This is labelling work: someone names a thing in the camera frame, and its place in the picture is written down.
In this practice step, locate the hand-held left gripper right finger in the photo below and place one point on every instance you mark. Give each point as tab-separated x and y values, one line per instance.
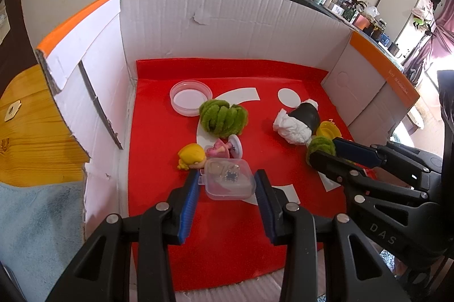
266	211

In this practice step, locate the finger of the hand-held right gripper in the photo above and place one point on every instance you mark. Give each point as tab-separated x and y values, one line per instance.
354	150
330	163

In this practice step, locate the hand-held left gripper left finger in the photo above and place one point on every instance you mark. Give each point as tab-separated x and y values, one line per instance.
188	211

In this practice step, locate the small green yarn ball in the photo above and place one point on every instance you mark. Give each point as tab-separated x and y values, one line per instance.
321	145

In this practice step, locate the yellow plastic cap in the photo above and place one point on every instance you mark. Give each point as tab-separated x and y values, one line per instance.
326	130

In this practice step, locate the clear plastic case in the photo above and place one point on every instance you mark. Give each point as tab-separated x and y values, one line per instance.
230	183

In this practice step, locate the blonde doll figurine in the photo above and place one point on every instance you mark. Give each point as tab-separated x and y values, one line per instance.
191	156

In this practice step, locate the large green yarn ball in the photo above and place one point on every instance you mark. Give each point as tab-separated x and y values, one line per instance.
221	117

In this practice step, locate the orange cardboard box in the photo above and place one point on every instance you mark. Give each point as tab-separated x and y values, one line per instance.
230	22

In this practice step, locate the white and black cloth bundle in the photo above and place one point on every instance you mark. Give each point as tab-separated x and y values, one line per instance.
291	128

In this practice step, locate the clear round plastic lid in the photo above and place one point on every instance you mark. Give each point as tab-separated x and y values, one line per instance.
189	98

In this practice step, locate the pink curtain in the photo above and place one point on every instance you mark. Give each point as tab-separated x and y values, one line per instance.
439	39

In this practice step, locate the green hanging ornament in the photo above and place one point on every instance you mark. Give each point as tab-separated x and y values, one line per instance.
422	21

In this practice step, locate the cluster of jars and bottles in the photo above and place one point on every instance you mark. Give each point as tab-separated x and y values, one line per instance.
347	4

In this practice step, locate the light blue fluffy blanket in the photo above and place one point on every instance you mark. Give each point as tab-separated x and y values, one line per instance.
35	224

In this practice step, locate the white refrigerator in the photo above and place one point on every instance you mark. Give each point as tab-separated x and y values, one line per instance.
400	4

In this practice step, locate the small beige tag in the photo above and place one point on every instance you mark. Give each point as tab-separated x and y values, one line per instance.
12	110

